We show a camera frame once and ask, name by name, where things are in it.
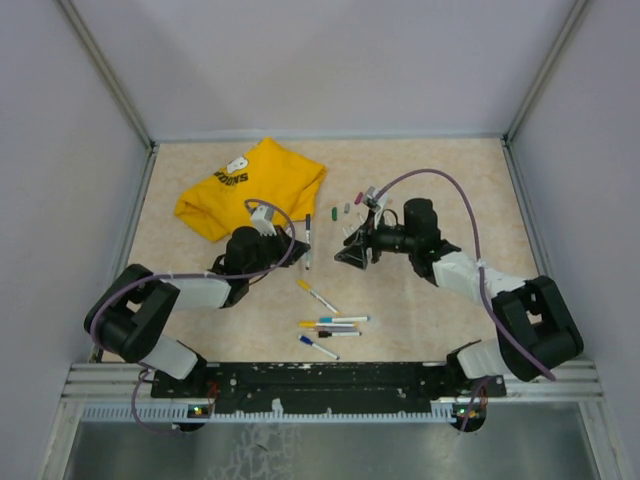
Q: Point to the yellow cap silver marker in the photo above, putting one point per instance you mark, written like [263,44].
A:
[326,325]

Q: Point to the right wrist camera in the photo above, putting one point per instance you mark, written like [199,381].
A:
[376,201]

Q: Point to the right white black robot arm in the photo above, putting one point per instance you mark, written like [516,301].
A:
[535,331]

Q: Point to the black cap marker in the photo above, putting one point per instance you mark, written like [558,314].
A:
[330,334]

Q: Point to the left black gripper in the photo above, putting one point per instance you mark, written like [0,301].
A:
[284,243]

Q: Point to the yellow printed t-shirt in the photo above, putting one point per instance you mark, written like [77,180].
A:
[215,207]

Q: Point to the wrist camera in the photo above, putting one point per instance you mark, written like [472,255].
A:
[376,201]
[262,220]

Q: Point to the yellow cap short marker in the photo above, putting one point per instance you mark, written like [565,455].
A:
[306,287]

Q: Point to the blue cap whiteboard marker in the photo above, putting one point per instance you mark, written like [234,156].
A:
[307,341]

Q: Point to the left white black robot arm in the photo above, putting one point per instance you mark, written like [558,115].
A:
[130,317]

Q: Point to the cyan cap marker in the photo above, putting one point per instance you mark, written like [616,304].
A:
[336,320]

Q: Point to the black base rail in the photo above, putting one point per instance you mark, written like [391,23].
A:
[340,391]

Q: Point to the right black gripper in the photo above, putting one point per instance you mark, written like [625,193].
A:
[366,237]

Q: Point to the navy cap rainbow marker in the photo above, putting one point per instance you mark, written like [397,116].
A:
[308,241]

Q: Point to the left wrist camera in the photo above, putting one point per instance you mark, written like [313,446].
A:
[262,220]

